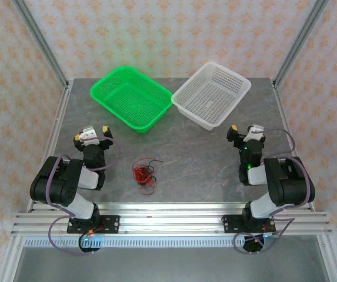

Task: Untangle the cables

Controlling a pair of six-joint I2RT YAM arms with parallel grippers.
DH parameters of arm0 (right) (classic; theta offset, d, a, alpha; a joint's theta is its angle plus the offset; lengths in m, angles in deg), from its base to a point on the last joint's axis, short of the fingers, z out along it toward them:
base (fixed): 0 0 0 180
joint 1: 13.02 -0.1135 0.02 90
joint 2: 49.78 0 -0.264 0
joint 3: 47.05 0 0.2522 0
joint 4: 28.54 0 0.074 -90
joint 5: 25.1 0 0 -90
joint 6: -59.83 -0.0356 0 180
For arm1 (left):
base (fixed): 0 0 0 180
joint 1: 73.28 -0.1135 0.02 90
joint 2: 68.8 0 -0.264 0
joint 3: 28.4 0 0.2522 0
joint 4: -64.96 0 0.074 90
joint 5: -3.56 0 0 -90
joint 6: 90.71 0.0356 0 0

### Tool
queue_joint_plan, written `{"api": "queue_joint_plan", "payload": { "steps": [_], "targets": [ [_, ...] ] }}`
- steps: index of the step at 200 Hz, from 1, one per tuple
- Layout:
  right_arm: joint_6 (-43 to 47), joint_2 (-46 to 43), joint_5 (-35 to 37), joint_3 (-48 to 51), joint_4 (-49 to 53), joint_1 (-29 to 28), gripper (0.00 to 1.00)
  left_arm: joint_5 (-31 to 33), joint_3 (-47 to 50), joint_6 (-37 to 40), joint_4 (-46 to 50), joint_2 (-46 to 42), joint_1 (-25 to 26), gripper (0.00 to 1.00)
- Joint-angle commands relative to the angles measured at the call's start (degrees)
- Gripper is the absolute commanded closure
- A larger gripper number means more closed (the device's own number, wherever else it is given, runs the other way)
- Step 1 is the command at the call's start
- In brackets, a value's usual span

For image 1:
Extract thin red cable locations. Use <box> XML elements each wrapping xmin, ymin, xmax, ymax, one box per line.
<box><xmin>131</xmin><ymin>160</ymin><xmax>150</xmax><ymax>186</ymax></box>
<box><xmin>132</xmin><ymin>164</ymin><xmax>157</xmax><ymax>189</ymax></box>
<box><xmin>138</xmin><ymin>176</ymin><xmax>157</xmax><ymax>197</ymax></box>

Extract white plastic basket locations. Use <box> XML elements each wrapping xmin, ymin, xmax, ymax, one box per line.
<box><xmin>171</xmin><ymin>61</ymin><xmax>252</xmax><ymax>132</ymax></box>

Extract green plastic basket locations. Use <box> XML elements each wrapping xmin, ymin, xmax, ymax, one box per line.
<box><xmin>89</xmin><ymin>65</ymin><xmax>173</xmax><ymax>135</ymax></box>

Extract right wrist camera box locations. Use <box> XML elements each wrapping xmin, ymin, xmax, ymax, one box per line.
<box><xmin>242</xmin><ymin>123</ymin><xmax>265</xmax><ymax>142</ymax></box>

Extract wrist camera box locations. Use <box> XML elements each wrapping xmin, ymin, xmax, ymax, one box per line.
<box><xmin>79</xmin><ymin>125</ymin><xmax>99</xmax><ymax>145</ymax></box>
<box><xmin>242</xmin><ymin>123</ymin><xmax>265</xmax><ymax>142</ymax></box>

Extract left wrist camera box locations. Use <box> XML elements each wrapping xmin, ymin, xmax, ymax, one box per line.
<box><xmin>79</xmin><ymin>125</ymin><xmax>99</xmax><ymax>145</ymax></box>

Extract aluminium table side rail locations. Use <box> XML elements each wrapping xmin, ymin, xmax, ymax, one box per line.
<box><xmin>26</xmin><ymin>83</ymin><xmax>74</xmax><ymax>213</ymax></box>
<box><xmin>272</xmin><ymin>80</ymin><xmax>316</xmax><ymax>213</ymax></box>

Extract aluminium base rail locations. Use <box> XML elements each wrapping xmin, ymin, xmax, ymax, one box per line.
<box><xmin>11</xmin><ymin>202</ymin><xmax>333</xmax><ymax>236</ymax></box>

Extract aluminium frame post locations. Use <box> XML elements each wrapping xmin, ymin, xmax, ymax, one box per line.
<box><xmin>273</xmin><ymin>0</ymin><xmax>330</xmax><ymax>86</ymax></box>
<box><xmin>316</xmin><ymin>234</ymin><xmax>337</xmax><ymax>282</ymax></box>
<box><xmin>0</xmin><ymin>234</ymin><xmax>25</xmax><ymax>282</ymax></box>
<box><xmin>11</xmin><ymin>0</ymin><xmax>69</xmax><ymax>86</ymax></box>

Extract grey slotted cable duct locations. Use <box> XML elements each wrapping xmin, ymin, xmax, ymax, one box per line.
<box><xmin>24</xmin><ymin>236</ymin><xmax>272</xmax><ymax>249</ymax></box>

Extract aluminium lower frame post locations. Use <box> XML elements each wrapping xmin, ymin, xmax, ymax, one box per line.
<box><xmin>316</xmin><ymin>234</ymin><xmax>337</xmax><ymax>282</ymax></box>
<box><xmin>0</xmin><ymin>234</ymin><xmax>25</xmax><ymax>282</ymax></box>

